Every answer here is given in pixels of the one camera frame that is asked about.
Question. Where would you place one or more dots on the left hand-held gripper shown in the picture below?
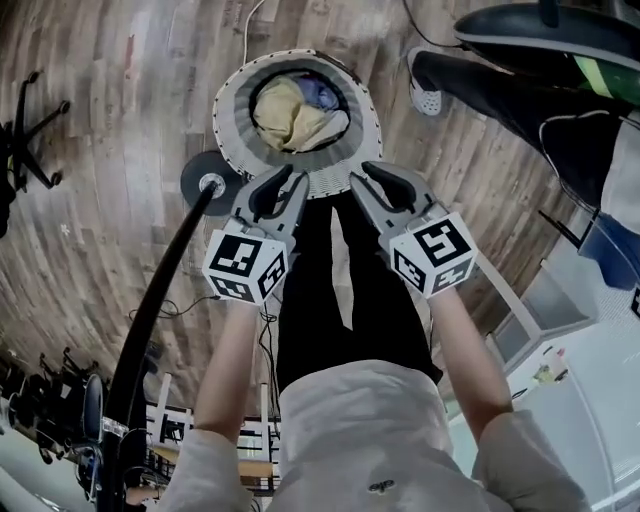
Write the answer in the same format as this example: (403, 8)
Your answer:
(240, 260)

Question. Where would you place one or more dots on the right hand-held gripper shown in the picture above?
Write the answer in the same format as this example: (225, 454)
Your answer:
(435, 250)

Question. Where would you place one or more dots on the cream yellow garment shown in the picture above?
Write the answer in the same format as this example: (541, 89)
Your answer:
(285, 120)

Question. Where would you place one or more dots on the lavender and white clothes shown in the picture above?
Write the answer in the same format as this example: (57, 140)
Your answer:
(320, 92)

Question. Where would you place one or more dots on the black stand with round base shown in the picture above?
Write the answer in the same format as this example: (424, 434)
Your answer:
(147, 310)

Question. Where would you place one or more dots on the person's left forearm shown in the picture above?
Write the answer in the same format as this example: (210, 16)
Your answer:
(225, 370)

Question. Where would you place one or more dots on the person's right forearm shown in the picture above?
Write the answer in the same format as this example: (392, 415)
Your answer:
(470, 365)

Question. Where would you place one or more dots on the white woven laundry basket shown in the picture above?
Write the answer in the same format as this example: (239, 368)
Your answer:
(235, 125)

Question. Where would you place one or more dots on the person's black trousers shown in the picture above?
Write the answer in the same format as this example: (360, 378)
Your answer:
(305, 300)

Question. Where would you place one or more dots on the black standing fan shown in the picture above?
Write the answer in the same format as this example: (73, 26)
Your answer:
(500, 25)

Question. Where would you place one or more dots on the blue plastic tub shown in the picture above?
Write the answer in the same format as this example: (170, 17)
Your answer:
(615, 250)

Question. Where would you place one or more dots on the person's white shirt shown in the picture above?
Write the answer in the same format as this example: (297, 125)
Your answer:
(360, 440)

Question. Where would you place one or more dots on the white desk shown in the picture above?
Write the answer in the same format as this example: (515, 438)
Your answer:
(575, 425)

